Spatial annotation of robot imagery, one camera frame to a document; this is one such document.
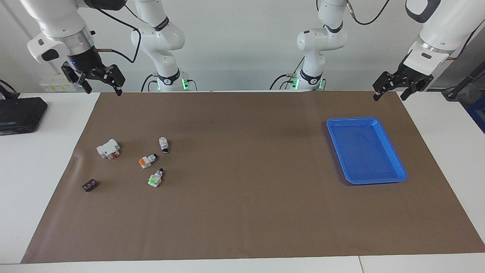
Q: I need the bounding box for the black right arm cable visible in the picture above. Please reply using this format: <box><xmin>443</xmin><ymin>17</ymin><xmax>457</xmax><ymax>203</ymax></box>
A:
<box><xmin>91</xmin><ymin>6</ymin><xmax>142</xmax><ymax>64</ymax></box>

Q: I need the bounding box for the black tripod stand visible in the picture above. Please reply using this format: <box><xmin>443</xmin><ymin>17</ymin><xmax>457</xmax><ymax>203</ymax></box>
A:
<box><xmin>441</xmin><ymin>61</ymin><xmax>485</xmax><ymax>101</ymax></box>

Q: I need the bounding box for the black base cable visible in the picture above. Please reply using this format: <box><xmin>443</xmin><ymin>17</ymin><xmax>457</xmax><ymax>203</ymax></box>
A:
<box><xmin>141</xmin><ymin>74</ymin><xmax>158</xmax><ymax>92</ymax></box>
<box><xmin>270</xmin><ymin>57</ymin><xmax>305</xmax><ymax>91</ymax></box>

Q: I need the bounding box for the black left base cable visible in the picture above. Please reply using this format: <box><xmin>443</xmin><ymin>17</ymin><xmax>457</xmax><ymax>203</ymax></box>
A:
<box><xmin>270</xmin><ymin>57</ymin><xmax>305</xmax><ymax>91</ymax></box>

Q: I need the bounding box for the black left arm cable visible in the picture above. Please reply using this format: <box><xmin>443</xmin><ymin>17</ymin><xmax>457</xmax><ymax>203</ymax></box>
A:
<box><xmin>346</xmin><ymin>0</ymin><xmax>391</xmax><ymax>26</ymax></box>

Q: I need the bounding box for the white circuit breaker red lever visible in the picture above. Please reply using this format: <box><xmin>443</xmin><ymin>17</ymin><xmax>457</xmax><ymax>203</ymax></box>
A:
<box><xmin>96</xmin><ymin>139</ymin><xmax>121</xmax><ymax>160</ymax></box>

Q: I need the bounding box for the black electronics box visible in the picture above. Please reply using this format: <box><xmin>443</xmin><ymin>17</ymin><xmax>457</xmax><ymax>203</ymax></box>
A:
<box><xmin>0</xmin><ymin>97</ymin><xmax>49</xmax><ymax>136</ymax></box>

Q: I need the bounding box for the black right base cable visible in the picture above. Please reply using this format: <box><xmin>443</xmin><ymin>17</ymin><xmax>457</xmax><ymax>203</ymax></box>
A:
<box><xmin>141</xmin><ymin>74</ymin><xmax>158</xmax><ymax>92</ymax></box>

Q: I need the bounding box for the white selector switch green block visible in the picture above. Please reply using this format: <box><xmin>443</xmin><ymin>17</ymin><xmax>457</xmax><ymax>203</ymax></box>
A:
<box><xmin>147</xmin><ymin>168</ymin><xmax>164</xmax><ymax>188</ymax></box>

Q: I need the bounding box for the white wall socket box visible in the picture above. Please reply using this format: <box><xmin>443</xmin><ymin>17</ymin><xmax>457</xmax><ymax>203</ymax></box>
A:
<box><xmin>40</xmin><ymin>78</ymin><xmax>78</xmax><ymax>93</ymax></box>

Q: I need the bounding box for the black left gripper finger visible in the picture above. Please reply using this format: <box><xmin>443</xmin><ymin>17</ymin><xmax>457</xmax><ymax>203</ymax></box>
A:
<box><xmin>401</xmin><ymin>76</ymin><xmax>433</xmax><ymax>101</ymax></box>
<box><xmin>372</xmin><ymin>71</ymin><xmax>398</xmax><ymax>102</ymax></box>

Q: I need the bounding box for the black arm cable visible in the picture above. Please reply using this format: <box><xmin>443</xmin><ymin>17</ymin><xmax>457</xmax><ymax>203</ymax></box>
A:
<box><xmin>346</xmin><ymin>0</ymin><xmax>391</xmax><ymax>26</ymax></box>
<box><xmin>91</xmin><ymin>6</ymin><xmax>142</xmax><ymax>64</ymax></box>

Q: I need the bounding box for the blue plastic tray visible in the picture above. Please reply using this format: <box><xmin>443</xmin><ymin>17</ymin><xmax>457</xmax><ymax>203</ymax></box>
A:
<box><xmin>326</xmin><ymin>117</ymin><xmax>408</xmax><ymax>185</ymax></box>

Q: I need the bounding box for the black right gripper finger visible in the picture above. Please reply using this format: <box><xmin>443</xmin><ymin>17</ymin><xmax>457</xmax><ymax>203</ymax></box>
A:
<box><xmin>61</xmin><ymin>64</ymin><xmax>92</xmax><ymax>94</ymax></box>
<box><xmin>102</xmin><ymin>64</ymin><xmax>125</xmax><ymax>96</ymax></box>

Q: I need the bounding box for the white selector switch orange block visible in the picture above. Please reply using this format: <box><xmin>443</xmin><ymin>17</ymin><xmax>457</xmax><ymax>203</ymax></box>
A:
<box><xmin>138</xmin><ymin>153</ymin><xmax>158</xmax><ymax>169</ymax></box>

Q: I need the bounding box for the brown table mat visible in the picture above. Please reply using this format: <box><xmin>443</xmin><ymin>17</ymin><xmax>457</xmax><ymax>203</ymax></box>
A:
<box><xmin>21</xmin><ymin>91</ymin><xmax>485</xmax><ymax>264</ymax></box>

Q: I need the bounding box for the blue crate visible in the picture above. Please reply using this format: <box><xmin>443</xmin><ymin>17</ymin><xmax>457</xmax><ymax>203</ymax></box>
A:
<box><xmin>467</xmin><ymin>97</ymin><xmax>485</xmax><ymax>134</ymax></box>

